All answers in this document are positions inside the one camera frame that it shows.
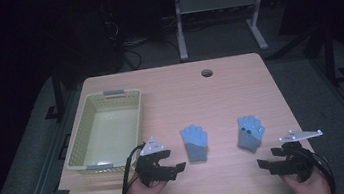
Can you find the grey metal table frame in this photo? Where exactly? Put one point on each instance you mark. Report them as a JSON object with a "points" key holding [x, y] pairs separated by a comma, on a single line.
{"points": [[214, 2]]}

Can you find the blue and grey glove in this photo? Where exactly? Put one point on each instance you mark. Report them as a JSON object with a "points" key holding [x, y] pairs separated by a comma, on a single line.
{"points": [[249, 133], [195, 144]]}

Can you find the person's right hand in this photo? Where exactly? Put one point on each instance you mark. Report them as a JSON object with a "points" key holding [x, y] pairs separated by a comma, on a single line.
{"points": [[306, 188]]}

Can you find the black table edge clip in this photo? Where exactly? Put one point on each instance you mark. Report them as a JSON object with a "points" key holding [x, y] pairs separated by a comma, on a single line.
{"points": [[60, 193]]}

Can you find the black metal stand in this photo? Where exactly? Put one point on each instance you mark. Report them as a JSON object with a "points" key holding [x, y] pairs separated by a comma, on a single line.
{"points": [[57, 92], [331, 56]]}

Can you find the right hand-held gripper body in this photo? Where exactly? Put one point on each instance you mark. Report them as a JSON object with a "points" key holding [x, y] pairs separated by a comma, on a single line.
{"points": [[297, 161]]}

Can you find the pale yellow plastic basket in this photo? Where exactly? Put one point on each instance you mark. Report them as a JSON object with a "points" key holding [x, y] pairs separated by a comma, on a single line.
{"points": [[107, 132]]}

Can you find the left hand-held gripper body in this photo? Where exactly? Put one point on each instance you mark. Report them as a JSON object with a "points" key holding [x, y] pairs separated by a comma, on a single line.
{"points": [[150, 167]]}

